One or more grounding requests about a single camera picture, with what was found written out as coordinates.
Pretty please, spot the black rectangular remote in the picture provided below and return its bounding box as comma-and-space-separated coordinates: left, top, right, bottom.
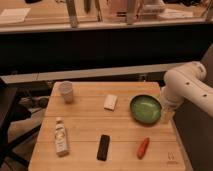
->
97, 135, 110, 161

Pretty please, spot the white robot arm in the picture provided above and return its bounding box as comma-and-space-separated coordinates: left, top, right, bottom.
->
160, 61, 213, 117

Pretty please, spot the green bowl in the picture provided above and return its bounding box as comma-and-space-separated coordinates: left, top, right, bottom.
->
130, 95, 162, 124

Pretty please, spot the orange carrot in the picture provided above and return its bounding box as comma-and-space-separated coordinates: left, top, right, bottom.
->
137, 137, 150, 159

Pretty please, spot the small white bottle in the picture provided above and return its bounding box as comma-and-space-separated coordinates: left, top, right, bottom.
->
55, 117, 69, 157

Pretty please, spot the dark chair at left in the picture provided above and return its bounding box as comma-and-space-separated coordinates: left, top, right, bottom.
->
0, 77, 41, 167

